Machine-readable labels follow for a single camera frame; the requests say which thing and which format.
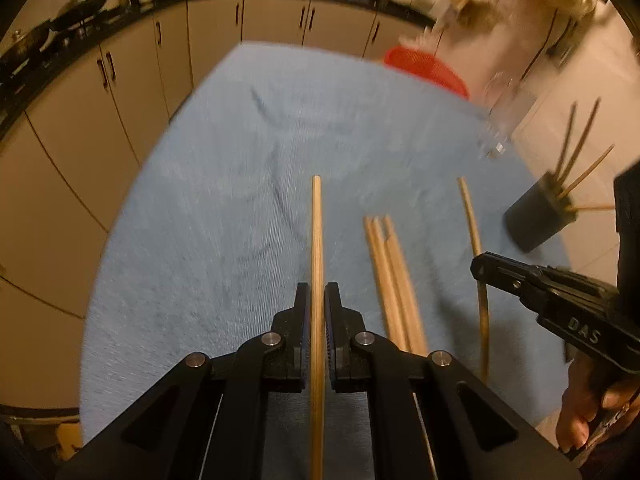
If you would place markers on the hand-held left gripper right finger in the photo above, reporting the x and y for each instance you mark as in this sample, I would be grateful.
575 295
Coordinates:
336 325

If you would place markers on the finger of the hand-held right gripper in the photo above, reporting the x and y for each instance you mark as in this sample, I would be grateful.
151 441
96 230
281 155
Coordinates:
510 277

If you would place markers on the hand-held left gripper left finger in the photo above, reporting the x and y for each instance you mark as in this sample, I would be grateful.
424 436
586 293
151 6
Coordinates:
300 325

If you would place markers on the wooden chopstick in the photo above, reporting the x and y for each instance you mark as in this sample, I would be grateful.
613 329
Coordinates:
592 207
317 235
472 220
395 285
584 137
587 171
383 285
407 285
567 135

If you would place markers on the black utensil holder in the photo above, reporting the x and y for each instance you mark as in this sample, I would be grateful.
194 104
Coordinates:
535 220

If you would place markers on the person's right hand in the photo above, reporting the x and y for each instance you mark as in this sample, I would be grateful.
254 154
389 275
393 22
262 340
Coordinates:
575 410

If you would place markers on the blue tablecloth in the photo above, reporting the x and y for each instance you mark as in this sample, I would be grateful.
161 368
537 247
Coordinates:
200 210

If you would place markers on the clear glass mug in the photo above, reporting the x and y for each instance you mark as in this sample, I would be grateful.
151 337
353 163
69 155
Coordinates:
500 120

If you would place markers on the red plastic basket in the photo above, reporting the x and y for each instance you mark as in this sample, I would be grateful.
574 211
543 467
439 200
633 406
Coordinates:
425 67

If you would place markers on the cream base cabinets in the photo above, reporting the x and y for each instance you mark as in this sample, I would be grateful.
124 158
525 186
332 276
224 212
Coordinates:
75 135

